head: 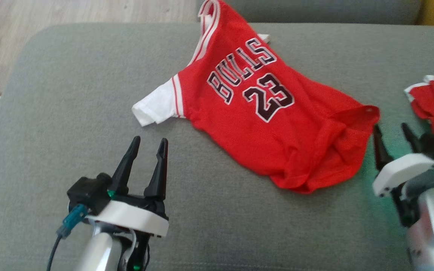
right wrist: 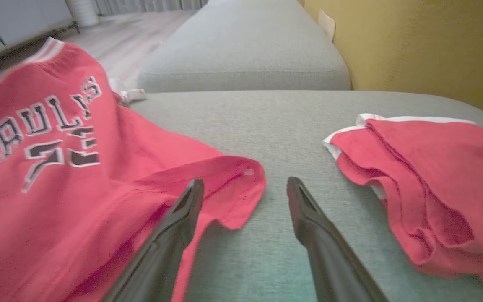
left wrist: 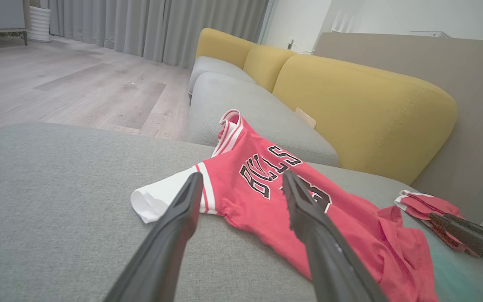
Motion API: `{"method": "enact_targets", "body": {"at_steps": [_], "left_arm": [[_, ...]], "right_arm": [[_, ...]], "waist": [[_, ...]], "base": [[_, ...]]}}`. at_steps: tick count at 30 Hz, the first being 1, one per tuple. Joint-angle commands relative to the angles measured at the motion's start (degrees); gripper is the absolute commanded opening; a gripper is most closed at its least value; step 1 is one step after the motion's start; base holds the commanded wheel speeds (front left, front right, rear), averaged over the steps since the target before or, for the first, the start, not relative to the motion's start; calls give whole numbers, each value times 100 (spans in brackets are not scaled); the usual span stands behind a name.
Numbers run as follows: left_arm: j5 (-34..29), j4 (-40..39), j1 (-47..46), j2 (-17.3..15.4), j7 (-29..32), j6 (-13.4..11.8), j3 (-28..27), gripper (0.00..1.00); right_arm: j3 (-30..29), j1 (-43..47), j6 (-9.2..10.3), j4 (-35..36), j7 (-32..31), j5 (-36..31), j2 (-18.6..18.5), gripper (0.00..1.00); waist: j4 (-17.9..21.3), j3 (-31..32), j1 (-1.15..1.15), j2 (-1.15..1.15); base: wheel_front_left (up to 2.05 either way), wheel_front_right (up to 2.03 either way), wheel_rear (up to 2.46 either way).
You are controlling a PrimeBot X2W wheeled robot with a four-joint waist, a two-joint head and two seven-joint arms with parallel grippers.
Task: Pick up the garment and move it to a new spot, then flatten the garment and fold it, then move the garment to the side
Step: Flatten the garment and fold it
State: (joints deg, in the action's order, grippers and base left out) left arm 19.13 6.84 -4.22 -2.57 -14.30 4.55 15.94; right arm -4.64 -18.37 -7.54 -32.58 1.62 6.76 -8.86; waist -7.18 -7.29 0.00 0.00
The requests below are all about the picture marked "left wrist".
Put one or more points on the wide yellow sofa backrest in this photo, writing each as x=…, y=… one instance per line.
x=371, y=113

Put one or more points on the beige sofa label patch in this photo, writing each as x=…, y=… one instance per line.
x=305, y=118

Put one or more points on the red basketball jersey white sleeves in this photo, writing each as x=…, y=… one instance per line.
x=245, y=201

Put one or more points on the narrow yellow sofa backrest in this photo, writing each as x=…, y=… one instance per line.
x=266, y=65

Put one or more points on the red shorts with white stripe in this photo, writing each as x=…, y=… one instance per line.
x=426, y=205

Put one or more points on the large grey sofa seat cushion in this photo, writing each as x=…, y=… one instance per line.
x=57, y=209

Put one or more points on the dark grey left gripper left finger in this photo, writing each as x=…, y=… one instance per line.
x=162, y=260

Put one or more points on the small grey sofa seat cushion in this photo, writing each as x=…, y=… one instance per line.
x=216, y=67

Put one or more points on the low yellow sofa backrest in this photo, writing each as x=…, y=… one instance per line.
x=220, y=46

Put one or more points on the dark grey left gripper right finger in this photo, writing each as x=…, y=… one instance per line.
x=333, y=268

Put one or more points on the long grey sofa seat cushion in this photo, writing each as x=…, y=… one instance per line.
x=258, y=113

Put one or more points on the grey pleated curtain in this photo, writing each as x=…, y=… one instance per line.
x=162, y=25

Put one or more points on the white ribbed plant pot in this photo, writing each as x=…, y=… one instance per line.
x=40, y=23

